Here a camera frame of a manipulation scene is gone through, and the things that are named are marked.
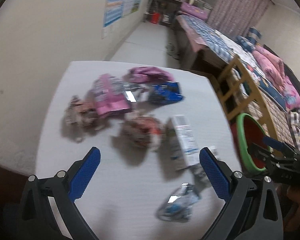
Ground white blue milk carton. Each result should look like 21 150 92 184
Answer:
166 115 199 171

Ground newspaper ball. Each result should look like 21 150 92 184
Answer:
64 95 99 142

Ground right hand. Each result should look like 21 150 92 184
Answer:
283 186 300 232

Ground plaid bed quilt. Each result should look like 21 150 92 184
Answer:
242 80 300 153

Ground red bin with green rim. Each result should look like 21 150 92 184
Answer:
236 113 269 174

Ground small blue plastic wrapper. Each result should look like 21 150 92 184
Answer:
156 183 201 223

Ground wooden bed footboard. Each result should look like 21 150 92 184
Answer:
216 55 280 140

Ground crumpled reddish paper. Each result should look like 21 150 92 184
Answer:
122 112 165 151

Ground pink folded blanket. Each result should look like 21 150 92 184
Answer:
252 44 300 110

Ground pink silver foil bag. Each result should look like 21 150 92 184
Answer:
91 74 132 118

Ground blue snack bag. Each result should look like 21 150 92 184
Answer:
148 81 184 105

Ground pink snack bag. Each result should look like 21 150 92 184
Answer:
122 66 175 83

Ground blue checked bedspread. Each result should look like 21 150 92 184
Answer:
177 14 233 63

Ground purple pillow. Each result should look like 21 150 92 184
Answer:
180 2 209 21

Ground dark desk far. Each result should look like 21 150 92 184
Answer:
143 0 182 28

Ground red bucket far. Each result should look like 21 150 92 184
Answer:
150 12 160 24

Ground wall chart posters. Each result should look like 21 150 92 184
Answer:
101 0 141 39

